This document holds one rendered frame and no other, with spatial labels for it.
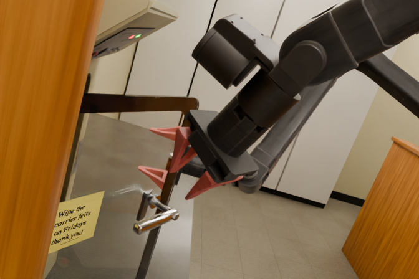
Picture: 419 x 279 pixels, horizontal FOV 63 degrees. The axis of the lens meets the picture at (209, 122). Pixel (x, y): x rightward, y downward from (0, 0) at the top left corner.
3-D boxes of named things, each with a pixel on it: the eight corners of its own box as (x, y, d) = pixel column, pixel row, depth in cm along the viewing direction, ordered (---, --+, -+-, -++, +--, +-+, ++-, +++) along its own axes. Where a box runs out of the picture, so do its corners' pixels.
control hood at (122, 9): (-1, 70, 30) (16, -48, 28) (103, 48, 61) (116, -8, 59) (125, 107, 31) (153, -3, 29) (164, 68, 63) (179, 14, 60)
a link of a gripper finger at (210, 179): (179, 217, 43) (226, 174, 39) (153, 172, 46) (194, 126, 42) (211, 207, 48) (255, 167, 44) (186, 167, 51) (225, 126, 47)
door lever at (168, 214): (115, 221, 52) (118, 206, 51) (157, 205, 60) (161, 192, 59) (138, 241, 49) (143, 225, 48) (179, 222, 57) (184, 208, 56)
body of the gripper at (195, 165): (184, 134, 79) (214, 143, 80) (171, 172, 82) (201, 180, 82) (182, 142, 73) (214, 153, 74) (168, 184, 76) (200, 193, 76)
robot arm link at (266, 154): (355, 48, 82) (343, 73, 92) (333, 38, 84) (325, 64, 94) (252, 189, 70) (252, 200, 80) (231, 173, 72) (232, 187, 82)
